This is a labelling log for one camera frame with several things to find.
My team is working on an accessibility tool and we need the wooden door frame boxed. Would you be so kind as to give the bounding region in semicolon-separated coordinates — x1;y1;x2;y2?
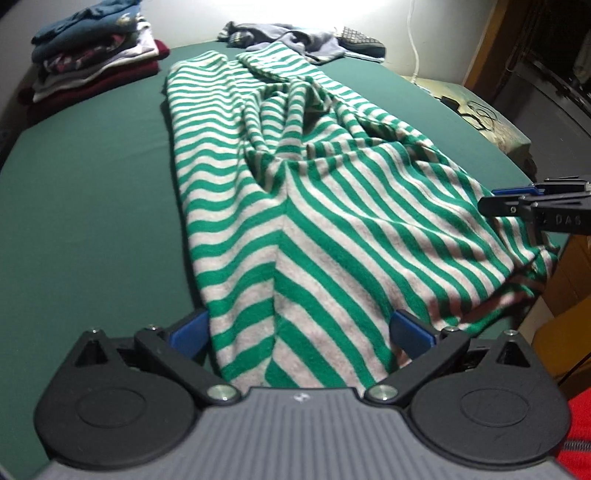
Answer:
462;0;506;93

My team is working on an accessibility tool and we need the brown wooden furniture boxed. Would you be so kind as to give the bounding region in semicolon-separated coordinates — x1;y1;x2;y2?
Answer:
526;231;591;384

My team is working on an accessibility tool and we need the thin black cable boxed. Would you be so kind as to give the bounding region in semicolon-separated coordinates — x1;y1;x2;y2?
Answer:
457;99;497;132

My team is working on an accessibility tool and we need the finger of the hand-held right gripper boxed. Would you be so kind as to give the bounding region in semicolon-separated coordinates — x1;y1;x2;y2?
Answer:
492;178;591;195
479;194;591;217

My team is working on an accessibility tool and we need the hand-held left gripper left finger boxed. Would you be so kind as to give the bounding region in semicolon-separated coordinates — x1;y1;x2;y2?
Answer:
76;310;238;407

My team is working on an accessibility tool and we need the stack of folded clothes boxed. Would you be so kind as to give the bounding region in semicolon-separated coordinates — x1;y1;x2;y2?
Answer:
18;0;171;104

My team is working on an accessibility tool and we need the red garment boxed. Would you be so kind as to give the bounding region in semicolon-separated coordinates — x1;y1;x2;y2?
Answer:
556;394;591;480

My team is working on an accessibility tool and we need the dark patterned knit sweater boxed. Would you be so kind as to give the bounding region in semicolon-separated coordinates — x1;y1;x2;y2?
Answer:
335;27;386;61

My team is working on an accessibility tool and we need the green striped shirt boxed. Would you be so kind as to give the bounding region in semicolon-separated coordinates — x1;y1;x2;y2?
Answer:
159;41;561;388

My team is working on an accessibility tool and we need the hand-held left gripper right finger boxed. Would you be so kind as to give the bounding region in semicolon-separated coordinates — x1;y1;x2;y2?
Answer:
366;310;536;408

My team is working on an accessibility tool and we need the grey knit sweater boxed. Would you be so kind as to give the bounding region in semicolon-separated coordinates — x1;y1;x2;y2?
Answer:
217;21;347;65

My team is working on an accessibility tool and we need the pale cartoon printed sheet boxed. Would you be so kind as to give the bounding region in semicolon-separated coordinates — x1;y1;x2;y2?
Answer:
399;74;532;162

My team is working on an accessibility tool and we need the white hanging cable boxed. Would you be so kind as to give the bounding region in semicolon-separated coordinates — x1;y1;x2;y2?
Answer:
406;0;423;81

